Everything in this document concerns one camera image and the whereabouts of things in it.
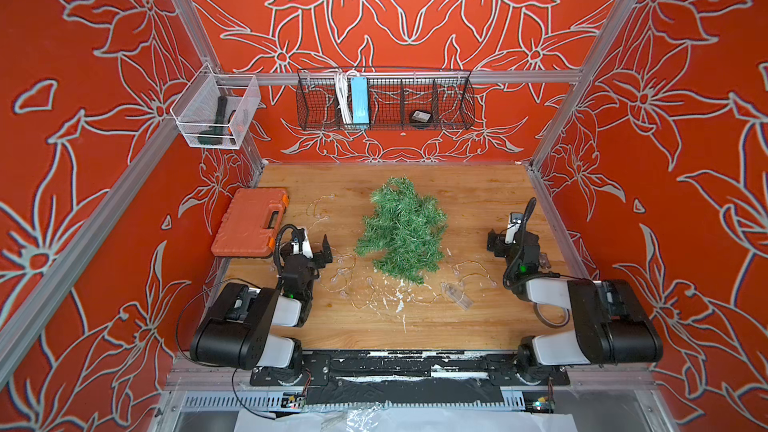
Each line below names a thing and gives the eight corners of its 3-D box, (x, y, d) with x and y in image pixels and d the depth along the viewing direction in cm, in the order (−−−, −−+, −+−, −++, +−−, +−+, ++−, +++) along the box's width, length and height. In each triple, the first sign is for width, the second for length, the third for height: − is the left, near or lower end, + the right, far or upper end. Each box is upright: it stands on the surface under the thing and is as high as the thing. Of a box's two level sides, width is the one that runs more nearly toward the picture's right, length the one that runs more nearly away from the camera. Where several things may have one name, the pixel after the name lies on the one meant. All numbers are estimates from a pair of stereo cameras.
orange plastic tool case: (217, 259, 95) (209, 251, 91) (241, 197, 111) (236, 188, 107) (273, 259, 95) (268, 251, 90) (289, 197, 111) (285, 188, 107)
